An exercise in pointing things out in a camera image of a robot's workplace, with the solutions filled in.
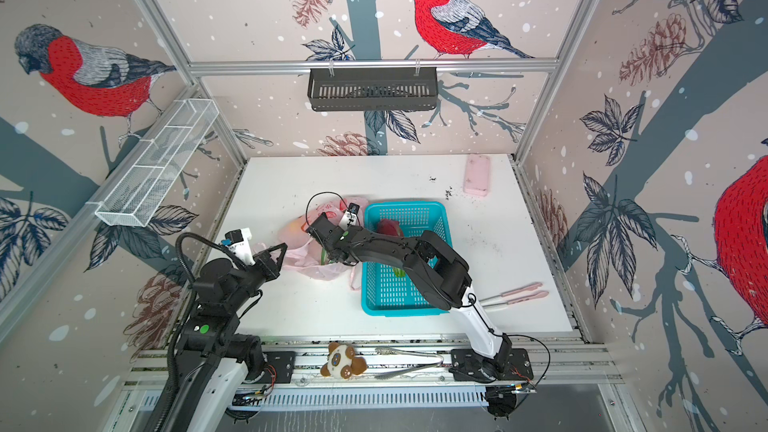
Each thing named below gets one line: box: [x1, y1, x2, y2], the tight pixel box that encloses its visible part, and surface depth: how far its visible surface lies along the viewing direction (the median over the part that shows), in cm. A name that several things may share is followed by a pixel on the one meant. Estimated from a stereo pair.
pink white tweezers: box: [479, 282, 549, 308], surface depth 86 cm
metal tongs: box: [375, 347, 444, 380], surface depth 76 cm
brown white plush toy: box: [320, 342, 369, 380], surface depth 74 cm
